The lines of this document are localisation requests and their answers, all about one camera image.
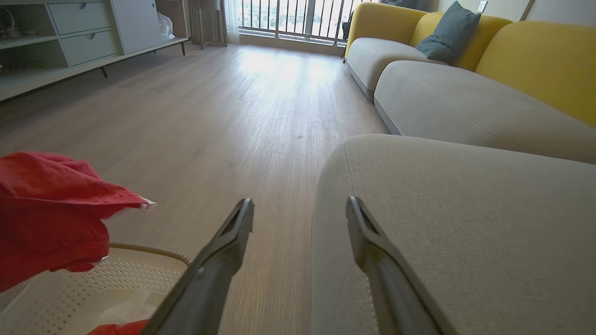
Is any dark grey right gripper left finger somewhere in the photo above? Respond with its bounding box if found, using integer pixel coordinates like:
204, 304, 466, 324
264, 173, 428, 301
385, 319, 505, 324
140, 198, 255, 335

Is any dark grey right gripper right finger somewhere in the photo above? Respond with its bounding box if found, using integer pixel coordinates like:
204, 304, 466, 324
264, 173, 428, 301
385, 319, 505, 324
345, 196, 459, 335

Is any white garment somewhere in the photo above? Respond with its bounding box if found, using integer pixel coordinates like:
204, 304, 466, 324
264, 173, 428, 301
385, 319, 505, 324
97, 286, 157, 327

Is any red garment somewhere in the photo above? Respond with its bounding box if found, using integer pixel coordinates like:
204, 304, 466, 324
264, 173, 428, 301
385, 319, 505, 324
88, 319, 150, 335
0, 151, 157, 294

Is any cream perforated laundry basket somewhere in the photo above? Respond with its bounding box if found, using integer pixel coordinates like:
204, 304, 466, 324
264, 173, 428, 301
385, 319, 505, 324
0, 241, 192, 335

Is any grey sofa seat cushion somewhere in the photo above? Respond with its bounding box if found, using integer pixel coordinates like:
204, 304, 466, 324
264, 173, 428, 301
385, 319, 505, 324
345, 37, 448, 101
373, 60, 596, 165

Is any grey sofa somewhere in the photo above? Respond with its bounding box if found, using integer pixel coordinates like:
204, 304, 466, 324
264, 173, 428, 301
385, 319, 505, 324
311, 134, 596, 335

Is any blue-grey throw pillow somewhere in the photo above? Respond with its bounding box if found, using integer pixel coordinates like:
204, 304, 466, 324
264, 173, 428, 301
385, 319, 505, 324
416, 1, 481, 65

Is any white plastic bag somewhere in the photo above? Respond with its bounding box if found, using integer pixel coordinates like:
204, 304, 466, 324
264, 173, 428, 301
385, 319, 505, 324
157, 12, 176, 41

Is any wooden stand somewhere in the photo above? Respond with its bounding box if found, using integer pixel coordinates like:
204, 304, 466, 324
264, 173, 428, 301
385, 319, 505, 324
188, 0, 229, 50

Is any yellow sofa backrest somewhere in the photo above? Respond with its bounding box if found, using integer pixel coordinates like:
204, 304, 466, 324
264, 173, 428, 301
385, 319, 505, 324
409, 12, 513, 72
344, 2, 428, 59
475, 20, 596, 127

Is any white cabinet drawer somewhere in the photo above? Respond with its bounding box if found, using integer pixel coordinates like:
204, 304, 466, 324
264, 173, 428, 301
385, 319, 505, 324
48, 2, 113, 36
60, 30, 120, 67

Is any white sheer curtain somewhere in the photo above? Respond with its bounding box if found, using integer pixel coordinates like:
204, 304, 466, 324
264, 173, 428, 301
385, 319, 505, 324
223, 0, 241, 45

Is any white cabinet door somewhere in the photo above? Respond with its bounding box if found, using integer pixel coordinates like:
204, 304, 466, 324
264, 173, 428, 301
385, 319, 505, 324
110, 0, 164, 55

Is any window railing with bars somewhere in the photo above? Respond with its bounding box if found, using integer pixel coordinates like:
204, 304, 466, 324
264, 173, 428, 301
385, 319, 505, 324
237, 0, 371, 47

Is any white media cabinet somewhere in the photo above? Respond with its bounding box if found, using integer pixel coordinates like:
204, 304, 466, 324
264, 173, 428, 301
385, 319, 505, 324
0, 0, 190, 102

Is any dark decor on shelf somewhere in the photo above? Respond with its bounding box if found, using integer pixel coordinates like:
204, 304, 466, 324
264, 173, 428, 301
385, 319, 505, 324
0, 7, 22, 40

